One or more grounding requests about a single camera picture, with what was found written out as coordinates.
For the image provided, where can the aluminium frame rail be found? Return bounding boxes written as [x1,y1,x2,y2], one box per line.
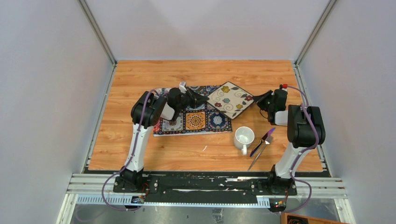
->
[66,173,349,208]

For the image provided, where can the white mug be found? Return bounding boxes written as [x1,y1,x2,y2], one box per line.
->
[233,126,255,155]

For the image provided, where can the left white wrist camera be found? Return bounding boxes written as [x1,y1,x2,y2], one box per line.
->
[179,81,187,94]

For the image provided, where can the orange wooden box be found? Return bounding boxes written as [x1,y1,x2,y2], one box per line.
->
[280,213,343,224]

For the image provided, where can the square floral plate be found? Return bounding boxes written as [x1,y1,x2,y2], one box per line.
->
[207,82,254,119]

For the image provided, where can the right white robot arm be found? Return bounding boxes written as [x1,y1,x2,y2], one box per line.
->
[253,84,326,195]

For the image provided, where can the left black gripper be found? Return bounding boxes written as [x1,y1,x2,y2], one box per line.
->
[177,89,210,111]

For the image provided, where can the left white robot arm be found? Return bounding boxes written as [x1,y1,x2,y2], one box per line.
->
[117,87,209,193]

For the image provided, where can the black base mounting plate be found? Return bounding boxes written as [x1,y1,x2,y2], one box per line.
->
[113,171,297,204]

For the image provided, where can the silver fork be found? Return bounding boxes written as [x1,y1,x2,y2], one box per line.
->
[247,136,273,171]

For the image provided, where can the purple handled knife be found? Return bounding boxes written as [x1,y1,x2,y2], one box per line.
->
[250,127,276,157]

